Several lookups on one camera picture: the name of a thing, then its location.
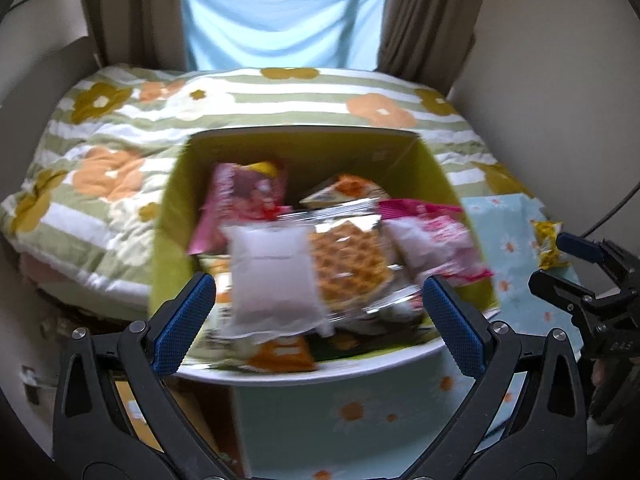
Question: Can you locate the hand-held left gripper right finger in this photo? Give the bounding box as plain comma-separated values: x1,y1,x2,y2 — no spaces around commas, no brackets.
400,274,588,480

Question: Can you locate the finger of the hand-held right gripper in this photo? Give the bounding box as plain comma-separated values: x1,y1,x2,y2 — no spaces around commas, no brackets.
557,232,640,291
529,269,601,321

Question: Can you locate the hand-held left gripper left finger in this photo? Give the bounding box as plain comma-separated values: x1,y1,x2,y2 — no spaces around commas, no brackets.
52,272,221,480

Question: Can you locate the yellow snack packet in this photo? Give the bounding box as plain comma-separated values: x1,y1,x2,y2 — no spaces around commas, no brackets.
532,220,571,271

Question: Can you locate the white translucent snack packet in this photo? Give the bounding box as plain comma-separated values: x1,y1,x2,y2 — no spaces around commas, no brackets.
220,222,333,343

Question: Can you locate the pink striped snack bag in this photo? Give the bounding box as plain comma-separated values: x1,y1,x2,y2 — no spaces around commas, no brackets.
187,160,291,256

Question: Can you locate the green cardboard box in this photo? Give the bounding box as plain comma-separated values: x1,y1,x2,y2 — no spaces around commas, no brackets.
148,127,501,386

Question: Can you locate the person's right hand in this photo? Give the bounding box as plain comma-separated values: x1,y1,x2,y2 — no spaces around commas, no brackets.
589,357,640,426

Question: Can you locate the green and white snack packet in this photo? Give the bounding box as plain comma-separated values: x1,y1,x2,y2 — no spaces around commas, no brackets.
192,255,261,361

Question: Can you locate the pink and white snack packet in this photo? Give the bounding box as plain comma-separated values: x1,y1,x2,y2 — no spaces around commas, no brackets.
377,199,493,286

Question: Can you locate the brown cardboard piece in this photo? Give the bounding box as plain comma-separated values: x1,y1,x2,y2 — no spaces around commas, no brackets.
112,377,236,480

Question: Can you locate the light blue daisy cloth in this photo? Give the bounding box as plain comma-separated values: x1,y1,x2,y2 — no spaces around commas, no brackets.
232,192,586,480

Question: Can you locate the waffle snack packet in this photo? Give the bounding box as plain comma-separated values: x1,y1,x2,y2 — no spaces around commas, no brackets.
280,200,431,331

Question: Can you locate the pink cloth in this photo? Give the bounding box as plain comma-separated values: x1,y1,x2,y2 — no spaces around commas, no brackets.
20,255,56,291

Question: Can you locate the orange triangular snack packet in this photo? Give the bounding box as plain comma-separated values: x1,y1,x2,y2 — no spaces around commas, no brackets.
300,174,391,211

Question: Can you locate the floral striped blanket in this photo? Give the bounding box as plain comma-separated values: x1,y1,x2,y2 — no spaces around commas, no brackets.
0,66,536,311

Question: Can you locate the brown curtain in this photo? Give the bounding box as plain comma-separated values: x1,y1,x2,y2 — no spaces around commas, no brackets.
77,0,191,72
377,0,488,96

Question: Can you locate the light blue sheer curtain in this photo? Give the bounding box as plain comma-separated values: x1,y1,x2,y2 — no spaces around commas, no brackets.
181,0,391,72

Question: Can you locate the thin dark cable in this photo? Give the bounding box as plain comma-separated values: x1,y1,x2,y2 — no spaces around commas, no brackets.
582,180,640,236

